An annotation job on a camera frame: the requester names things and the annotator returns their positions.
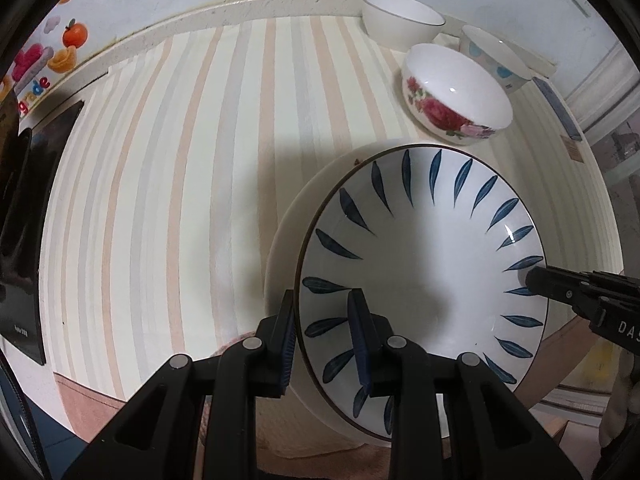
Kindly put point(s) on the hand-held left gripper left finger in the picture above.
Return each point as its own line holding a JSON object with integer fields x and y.
{"x": 287, "y": 345}

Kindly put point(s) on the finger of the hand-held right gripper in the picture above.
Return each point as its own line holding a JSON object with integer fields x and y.
{"x": 555, "y": 284}

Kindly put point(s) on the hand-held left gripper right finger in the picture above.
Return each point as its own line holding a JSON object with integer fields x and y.
{"x": 360, "y": 345}

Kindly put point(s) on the white plate blue leaf pattern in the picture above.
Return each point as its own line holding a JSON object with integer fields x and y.
{"x": 425, "y": 260}

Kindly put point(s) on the person's right forearm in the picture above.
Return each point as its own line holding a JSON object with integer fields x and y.
{"x": 625, "y": 400}

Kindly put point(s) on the striped tablecloth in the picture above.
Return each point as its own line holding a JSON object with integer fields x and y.
{"x": 190, "y": 185}

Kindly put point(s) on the pink cloth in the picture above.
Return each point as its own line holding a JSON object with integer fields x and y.
{"x": 100, "y": 405}

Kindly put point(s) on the white bowl red rose print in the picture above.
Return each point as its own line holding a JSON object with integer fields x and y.
{"x": 452, "y": 95}

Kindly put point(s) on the white bowl blue pink dots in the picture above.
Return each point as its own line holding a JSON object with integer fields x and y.
{"x": 492, "y": 52}

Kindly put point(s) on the black appliance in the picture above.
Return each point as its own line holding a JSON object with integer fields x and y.
{"x": 30, "y": 220}

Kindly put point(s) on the white bowl dark rim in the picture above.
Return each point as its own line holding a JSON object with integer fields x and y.
{"x": 395, "y": 17}

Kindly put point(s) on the colourful fruit wall sticker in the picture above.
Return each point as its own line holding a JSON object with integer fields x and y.
{"x": 47, "y": 57}

